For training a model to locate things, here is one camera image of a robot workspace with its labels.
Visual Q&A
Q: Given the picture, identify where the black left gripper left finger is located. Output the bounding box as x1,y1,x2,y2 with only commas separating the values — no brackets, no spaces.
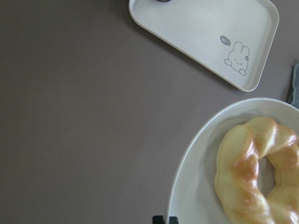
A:
152,215,164,224

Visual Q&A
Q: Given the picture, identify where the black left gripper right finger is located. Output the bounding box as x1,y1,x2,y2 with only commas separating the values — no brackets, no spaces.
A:
168,216,176,224

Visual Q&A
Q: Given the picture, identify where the white round plate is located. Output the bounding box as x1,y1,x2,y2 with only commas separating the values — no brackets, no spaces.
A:
164,98,299,224

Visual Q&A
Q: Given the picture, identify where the glazed twisted donut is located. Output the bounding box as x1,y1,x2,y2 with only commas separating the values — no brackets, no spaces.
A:
214,117,299,224

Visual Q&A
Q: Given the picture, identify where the cream rabbit tray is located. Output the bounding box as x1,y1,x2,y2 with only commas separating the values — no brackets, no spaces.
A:
128,0,279,92

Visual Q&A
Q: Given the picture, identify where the grey folded cloth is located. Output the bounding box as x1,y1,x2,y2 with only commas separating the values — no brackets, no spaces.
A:
287,64,299,109

